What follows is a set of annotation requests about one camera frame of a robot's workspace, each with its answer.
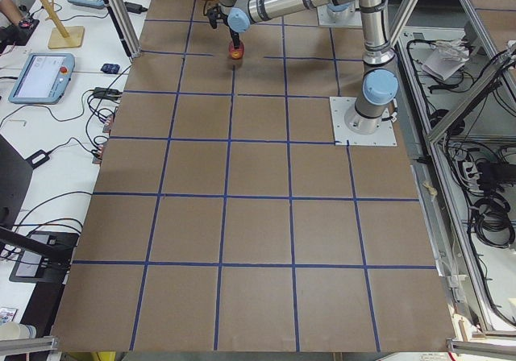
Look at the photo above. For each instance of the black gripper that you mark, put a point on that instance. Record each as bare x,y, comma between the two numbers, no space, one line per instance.
234,35

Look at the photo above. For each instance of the bright red apple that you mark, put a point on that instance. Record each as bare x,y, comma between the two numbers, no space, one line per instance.
236,52

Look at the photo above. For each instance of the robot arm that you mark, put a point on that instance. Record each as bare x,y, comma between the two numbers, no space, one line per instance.
379,85

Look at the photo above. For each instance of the wooden mug tree stand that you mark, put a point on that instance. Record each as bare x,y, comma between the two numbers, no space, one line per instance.
62,37

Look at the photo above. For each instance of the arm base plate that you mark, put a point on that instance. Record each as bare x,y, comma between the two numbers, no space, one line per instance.
350,129
349,18

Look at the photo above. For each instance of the aluminium frame post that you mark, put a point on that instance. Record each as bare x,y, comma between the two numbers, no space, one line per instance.
124,28

